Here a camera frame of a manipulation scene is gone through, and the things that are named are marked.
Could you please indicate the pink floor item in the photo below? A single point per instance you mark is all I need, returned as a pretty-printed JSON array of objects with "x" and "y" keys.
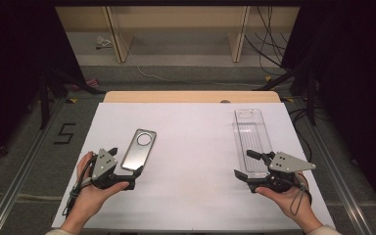
[{"x": 91, "y": 82}]

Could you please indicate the yellow tape piece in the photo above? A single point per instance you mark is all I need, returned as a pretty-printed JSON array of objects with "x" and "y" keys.
[
  {"x": 287, "y": 99},
  {"x": 268, "y": 78},
  {"x": 73, "y": 100}
]

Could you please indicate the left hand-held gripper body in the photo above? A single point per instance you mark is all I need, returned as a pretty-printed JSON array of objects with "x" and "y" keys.
[{"x": 103, "y": 166}]

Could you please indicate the white table sheet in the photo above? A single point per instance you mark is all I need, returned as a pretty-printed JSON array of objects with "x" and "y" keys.
[{"x": 189, "y": 163}]

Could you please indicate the crumpled white paper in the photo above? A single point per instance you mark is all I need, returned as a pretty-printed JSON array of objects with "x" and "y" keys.
[{"x": 103, "y": 42}]

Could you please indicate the black curtain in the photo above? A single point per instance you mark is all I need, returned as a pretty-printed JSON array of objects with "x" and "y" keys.
[
  {"x": 13, "y": 65},
  {"x": 355, "y": 65}
]

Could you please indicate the clear plastic tray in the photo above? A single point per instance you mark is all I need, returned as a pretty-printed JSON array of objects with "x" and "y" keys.
[{"x": 251, "y": 137}]

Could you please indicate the black tripod stand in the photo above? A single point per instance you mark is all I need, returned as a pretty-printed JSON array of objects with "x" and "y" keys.
[
  {"x": 312, "y": 104},
  {"x": 44, "y": 104}
]

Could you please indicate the beige wooden desk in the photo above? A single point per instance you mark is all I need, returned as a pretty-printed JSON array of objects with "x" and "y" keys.
[{"x": 176, "y": 18}]

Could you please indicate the person's left hand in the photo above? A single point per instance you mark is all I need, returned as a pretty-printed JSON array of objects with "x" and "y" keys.
[{"x": 89, "y": 199}]

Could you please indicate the grey lid with round window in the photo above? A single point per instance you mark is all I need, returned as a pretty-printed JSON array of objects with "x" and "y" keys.
[{"x": 133, "y": 160}]

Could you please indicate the person's right hand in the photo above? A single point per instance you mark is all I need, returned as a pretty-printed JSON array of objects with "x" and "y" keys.
[{"x": 290, "y": 202}]

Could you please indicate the aluminium floor rail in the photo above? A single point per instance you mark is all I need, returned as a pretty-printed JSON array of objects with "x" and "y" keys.
[
  {"x": 346, "y": 196},
  {"x": 9, "y": 196}
]

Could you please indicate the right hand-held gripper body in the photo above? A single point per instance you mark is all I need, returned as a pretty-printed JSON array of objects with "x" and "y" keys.
[{"x": 287, "y": 163}]

